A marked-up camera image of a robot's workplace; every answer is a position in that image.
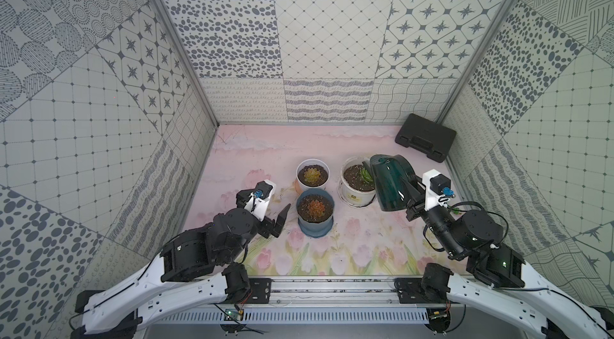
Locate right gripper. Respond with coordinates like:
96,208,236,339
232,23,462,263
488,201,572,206
399,171,463,259

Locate green watering can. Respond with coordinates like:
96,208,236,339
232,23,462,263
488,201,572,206
365,154,415,212

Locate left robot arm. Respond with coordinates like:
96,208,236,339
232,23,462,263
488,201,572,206
70,180,289,338

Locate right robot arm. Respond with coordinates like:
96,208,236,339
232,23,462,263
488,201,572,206
395,170,613,338

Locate blue succulent pot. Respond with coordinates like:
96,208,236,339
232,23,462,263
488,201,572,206
296,189,335,238

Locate large white succulent pot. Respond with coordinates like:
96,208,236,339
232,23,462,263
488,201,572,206
338,157,376,208

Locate small white succulent pot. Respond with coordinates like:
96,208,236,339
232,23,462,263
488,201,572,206
294,158,330,194

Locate black plastic case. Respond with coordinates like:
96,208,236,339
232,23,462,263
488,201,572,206
395,114,457,163

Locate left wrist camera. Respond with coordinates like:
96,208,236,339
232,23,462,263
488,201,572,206
243,179,277,222

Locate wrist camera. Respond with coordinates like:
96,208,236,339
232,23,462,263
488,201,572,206
243,179,277,222
422,169,456,211

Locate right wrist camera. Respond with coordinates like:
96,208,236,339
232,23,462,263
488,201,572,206
422,169,456,211

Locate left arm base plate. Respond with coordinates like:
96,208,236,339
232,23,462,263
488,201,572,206
225,278,273,305

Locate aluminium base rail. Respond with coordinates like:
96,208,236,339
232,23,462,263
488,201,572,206
136,273,531,310

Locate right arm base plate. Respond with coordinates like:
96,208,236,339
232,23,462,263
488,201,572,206
393,278,451,305

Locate white slotted cable duct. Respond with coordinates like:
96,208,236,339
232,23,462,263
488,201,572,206
160,306,429,325

